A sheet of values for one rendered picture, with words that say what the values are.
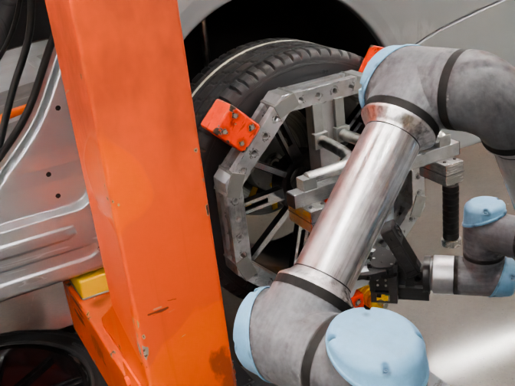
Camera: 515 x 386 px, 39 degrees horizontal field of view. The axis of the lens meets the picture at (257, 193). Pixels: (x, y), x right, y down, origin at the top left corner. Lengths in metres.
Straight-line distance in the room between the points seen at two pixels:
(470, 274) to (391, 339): 0.57
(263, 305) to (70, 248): 0.84
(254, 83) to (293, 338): 0.83
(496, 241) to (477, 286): 0.11
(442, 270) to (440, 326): 1.34
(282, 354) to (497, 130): 0.42
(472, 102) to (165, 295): 0.58
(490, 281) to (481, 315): 1.40
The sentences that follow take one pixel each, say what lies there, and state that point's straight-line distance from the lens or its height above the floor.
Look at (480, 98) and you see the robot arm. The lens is 1.03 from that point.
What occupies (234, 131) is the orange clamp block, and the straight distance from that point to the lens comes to 1.54.
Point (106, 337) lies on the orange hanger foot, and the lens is 1.65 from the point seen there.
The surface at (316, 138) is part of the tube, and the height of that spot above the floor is 1.01.
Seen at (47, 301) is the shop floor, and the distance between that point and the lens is 3.28.
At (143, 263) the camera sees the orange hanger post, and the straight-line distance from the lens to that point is 1.20.
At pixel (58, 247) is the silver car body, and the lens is 1.73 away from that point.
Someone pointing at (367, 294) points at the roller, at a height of 0.53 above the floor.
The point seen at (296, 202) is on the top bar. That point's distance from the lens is 1.43.
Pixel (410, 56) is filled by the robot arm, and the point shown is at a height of 1.29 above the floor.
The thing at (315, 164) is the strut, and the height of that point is 0.93.
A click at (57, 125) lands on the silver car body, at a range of 1.67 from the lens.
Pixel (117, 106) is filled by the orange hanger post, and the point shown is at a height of 1.26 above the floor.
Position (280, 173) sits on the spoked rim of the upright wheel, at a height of 0.90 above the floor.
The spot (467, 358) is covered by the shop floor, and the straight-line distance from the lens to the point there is 2.62.
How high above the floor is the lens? 1.55
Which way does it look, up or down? 23 degrees down
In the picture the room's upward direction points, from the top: 7 degrees counter-clockwise
